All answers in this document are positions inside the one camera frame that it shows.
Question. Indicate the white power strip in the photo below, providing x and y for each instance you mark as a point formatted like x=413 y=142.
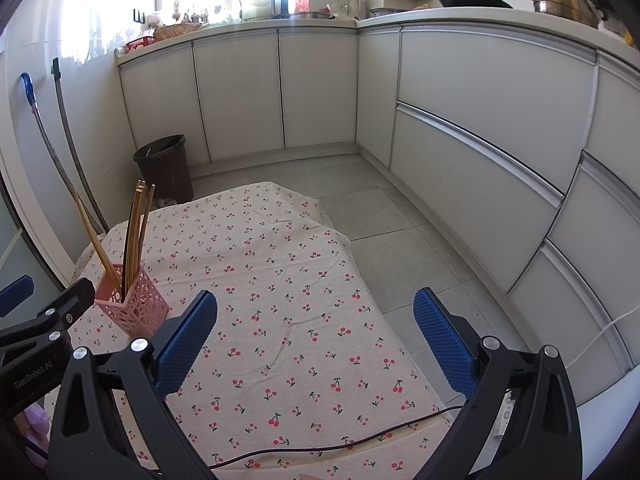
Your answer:
x=506 y=412

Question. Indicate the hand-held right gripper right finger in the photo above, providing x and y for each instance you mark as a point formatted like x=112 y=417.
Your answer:
x=442 y=337

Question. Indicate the white kettle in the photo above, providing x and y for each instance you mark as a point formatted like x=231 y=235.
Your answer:
x=356 y=7

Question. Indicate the white kitchen countertop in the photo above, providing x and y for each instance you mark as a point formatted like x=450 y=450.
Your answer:
x=475 y=14

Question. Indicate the wicker basket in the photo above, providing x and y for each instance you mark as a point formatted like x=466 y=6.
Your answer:
x=175 y=32

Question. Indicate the red plastic basket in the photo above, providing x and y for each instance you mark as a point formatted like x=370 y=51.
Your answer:
x=142 y=43

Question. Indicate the pale round jug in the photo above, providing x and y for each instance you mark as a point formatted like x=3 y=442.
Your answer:
x=255 y=10

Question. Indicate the small steel pot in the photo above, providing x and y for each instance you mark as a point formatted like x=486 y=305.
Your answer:
x=384 y=12

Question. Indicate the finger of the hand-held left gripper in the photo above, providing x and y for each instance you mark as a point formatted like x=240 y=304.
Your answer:
x=75 y=300
x=17 y=292

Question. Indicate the frosted glass door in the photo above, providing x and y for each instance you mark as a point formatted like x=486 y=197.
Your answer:
x=15 y=255

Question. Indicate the white cabinet with doors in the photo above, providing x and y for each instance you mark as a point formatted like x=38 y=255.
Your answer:
x=240 y=90

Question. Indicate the large steel pot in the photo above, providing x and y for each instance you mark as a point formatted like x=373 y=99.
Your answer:
x=565 y=2

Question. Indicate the curved metal faucet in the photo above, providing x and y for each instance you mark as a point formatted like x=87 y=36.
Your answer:
x=273 y=5

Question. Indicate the dark soap bottle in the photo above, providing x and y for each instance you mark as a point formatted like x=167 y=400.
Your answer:
x=285 y=5

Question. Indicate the pink perforated utensil basket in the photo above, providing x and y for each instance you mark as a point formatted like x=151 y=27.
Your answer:
x=145 y=305

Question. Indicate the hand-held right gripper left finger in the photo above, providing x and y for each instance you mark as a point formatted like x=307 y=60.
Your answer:
x=182 y=345

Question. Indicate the dark brown trash bin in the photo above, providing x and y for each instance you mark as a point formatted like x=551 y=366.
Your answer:
x=167 y=170

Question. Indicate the steel basin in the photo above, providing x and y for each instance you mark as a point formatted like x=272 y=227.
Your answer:
x=312 y=15

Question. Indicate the white cabinet with drawers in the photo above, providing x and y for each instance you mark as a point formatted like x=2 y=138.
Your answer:
x=475 y=100

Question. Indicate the pink cloth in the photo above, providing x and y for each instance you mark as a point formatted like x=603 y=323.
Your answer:
x=36 y=430

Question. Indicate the bundle of wooden chopsticks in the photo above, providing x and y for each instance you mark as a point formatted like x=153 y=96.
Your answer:
x=134 y=240

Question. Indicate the pink bottle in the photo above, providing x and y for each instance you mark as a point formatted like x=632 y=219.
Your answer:
x=302 y=4

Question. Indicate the cherry print tablecloth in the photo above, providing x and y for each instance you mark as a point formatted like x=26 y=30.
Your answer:
x=280 y=260

